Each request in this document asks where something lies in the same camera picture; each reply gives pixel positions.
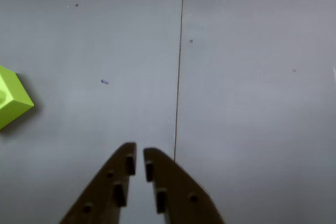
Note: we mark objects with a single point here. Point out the dark grey mat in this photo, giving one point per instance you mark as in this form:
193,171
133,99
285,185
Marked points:
257,103
92,37

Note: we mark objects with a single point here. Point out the green lego block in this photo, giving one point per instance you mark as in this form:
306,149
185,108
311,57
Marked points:
13,98

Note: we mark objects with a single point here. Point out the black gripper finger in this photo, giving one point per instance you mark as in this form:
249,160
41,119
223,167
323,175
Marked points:
105,190
181,195

